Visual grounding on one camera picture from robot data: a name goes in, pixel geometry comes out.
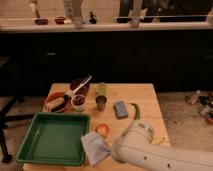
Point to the brown bowl on counter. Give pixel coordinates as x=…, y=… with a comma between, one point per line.
x=60, y=20

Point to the green plastic cup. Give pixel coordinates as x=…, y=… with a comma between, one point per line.
x=101, y=89

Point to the white-handled brush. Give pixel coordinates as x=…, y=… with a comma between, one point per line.
x=76, y=86

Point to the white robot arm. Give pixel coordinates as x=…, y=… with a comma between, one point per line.
x=134, y=146

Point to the orange bowl with hotdog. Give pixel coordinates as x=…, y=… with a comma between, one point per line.
x=55, y=102

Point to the yellow banana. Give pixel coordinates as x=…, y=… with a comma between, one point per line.
x=158, y=141

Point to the blue sponge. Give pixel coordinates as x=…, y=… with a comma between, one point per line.
x=120, y=109

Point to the white bowl with dark food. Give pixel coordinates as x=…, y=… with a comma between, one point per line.
x=78, y=102

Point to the clutter on floor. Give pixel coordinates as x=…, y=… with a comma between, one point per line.
x=205, y=100

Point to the metal cup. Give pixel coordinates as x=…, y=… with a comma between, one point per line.
x=101, y=102

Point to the dark red bowl on counter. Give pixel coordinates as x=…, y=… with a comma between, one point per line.
x=41, y=21

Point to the black chair frame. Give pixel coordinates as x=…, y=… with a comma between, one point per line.
x=4, y=118

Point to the grey-blue towel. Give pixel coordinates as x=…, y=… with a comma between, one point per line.
x=95, y=147

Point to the green plastic tray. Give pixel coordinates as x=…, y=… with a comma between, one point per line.
x=55, y=139

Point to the red apple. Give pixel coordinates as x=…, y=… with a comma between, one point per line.
x=103, y=130

